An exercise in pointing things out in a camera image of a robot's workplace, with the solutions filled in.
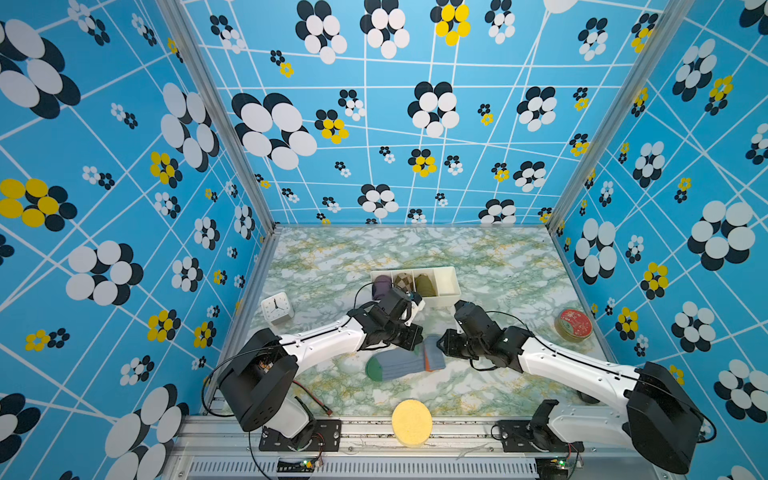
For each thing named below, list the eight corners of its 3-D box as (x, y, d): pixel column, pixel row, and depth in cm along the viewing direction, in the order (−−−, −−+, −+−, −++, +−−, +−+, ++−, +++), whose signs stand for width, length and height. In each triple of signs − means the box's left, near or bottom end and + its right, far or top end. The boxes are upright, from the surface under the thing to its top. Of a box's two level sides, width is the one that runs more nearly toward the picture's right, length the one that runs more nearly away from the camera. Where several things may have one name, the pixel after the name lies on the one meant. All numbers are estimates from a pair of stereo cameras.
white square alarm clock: (268, 330, 94) (265, 325, 92) (263, 306, 100) (259, 300, 97) (295, 319, 97) (293, 314, 94) (289, 296, 102) (286, 290, 99)
